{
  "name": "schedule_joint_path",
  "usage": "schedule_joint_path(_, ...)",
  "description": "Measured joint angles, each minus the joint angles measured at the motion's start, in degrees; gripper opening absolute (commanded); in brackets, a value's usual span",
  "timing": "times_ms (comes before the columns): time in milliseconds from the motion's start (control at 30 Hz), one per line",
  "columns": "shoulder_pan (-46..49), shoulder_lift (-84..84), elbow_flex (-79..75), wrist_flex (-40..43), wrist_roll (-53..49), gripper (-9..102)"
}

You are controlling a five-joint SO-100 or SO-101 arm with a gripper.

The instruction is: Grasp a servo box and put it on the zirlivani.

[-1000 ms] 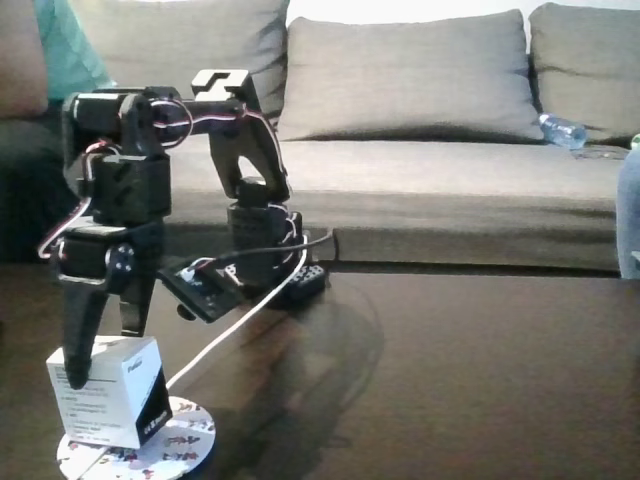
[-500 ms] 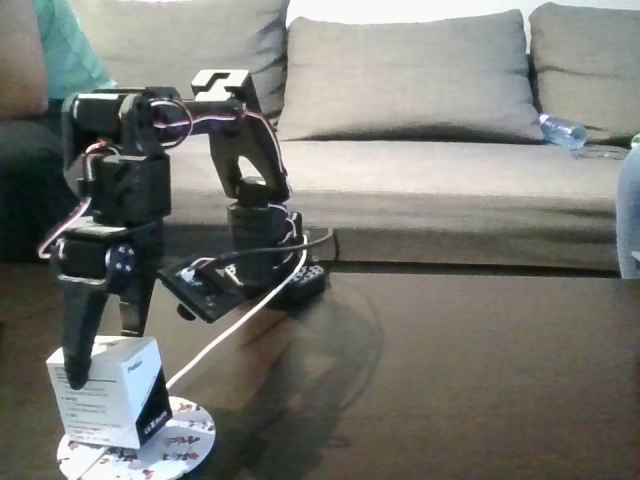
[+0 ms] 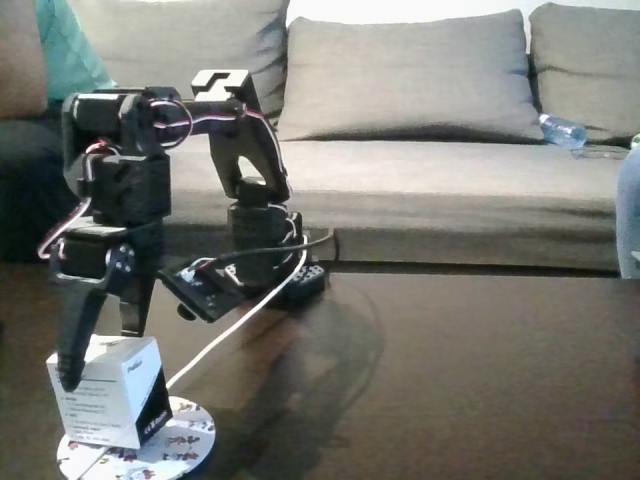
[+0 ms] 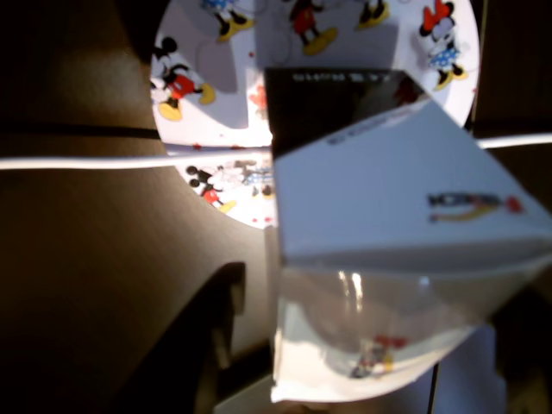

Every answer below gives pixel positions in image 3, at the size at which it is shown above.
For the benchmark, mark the person's leg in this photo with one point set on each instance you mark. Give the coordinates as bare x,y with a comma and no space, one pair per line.
629,215

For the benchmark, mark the grey sofa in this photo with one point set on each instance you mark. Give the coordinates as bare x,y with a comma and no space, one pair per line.
450,200

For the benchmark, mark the black camera board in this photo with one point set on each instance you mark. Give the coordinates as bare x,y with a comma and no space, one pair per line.
205,295

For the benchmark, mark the grey sofa cushion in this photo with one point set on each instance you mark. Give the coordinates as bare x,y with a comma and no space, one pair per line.
585,65
410,75
190,35

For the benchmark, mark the black perforated base block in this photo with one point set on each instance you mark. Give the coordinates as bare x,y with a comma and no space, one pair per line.
310,285

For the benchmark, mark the teal fabric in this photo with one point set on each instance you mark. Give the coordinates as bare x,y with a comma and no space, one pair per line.
70,55

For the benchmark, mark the white and black servo box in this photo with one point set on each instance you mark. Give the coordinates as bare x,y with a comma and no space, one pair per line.
120,390

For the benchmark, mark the clear plastic water bottle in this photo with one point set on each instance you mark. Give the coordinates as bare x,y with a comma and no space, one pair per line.
562,131

